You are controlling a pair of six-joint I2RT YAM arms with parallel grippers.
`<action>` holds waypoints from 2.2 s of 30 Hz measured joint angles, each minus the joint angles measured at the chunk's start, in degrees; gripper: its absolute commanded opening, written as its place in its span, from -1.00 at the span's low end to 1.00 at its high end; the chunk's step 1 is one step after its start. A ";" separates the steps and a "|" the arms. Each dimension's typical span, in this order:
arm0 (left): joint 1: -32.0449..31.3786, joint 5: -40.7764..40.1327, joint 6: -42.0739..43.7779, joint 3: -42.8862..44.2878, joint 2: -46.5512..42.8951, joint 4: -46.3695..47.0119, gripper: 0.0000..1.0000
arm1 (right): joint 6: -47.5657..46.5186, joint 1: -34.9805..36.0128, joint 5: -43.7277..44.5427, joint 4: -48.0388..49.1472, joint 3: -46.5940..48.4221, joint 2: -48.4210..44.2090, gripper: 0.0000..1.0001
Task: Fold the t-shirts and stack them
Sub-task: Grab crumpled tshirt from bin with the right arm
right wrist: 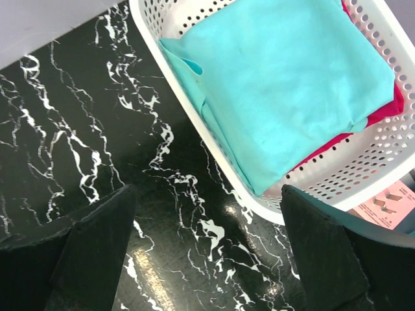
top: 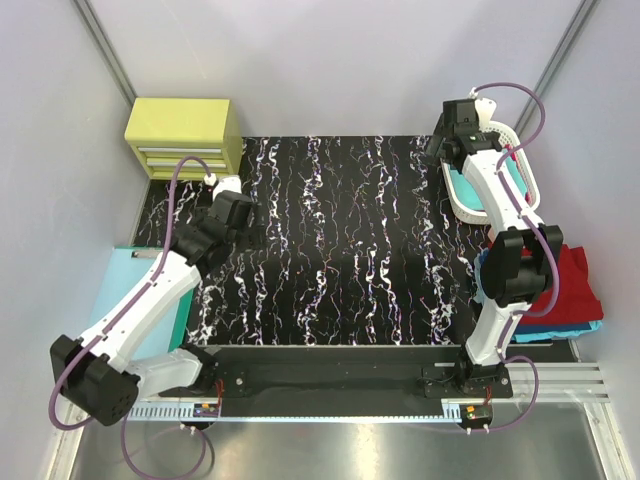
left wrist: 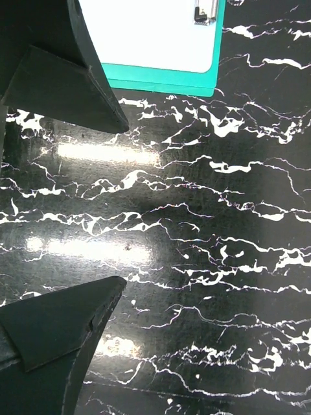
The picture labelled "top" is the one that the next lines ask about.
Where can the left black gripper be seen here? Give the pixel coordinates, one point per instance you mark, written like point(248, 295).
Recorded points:
point(248, 226)

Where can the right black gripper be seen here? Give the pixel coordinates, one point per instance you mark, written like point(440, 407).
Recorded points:
point(434, 145)

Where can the teal t shirt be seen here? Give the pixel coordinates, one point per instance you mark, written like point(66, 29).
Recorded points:
point(467, 196)

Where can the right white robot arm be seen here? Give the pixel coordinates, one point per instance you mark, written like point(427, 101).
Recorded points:
point(521, 262)

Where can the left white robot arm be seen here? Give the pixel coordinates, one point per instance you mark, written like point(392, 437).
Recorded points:
point(98, 373)

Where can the yellow drawer cabinet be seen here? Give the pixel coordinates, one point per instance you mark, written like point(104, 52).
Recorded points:
point(162, 131)

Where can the dark red folded shirt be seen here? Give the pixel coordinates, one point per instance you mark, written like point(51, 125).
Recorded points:
point(576, 302)

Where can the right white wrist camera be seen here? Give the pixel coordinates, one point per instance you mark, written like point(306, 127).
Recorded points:
point(485, 108)

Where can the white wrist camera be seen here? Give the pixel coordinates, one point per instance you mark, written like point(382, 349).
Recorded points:
point(220, 184)
point(485, 108)

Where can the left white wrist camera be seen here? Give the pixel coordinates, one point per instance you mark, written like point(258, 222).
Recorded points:
point(220, 184)

